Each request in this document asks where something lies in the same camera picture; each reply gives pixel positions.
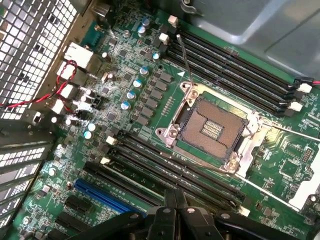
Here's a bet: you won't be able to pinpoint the thin steel locking lever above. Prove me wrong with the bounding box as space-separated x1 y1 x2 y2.
175 33 195 88

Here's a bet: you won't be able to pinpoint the CPU socket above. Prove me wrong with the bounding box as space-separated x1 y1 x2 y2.
154 81 273 177

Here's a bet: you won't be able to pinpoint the grey metal PC case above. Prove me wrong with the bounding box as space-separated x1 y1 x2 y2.
0 0 320 233

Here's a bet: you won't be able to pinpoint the blue expansion slot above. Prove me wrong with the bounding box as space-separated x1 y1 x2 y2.
73 176 148 217

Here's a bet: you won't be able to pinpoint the RAM slot black latches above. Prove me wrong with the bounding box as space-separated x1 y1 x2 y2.
103 144 238 213
166 24 305 101
113 126 249 202
157 42 295 118

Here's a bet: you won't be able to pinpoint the RAM slot white latches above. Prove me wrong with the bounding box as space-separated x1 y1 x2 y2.
168 14 313 94
158 32 304 112
99 154 226 213
106 134 251 218

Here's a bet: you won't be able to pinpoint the teal rear port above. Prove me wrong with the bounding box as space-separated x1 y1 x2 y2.
81 21 104 49

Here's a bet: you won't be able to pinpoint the silver rear port block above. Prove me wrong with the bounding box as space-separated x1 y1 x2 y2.
56 61 87 85
58 83 83 101
47 98 67 115
63 41 94 70

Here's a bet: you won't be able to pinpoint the short black expansion slot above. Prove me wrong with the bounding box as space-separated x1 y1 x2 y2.
63 193 95 214

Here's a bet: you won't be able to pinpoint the silver socket cover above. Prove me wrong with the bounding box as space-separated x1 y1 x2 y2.
234 123 320 212

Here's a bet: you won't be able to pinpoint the red black twisted wire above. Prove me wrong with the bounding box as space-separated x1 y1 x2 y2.
0 59 79 109

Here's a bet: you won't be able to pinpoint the green motherboard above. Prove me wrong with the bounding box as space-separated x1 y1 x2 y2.
4 0 320 240

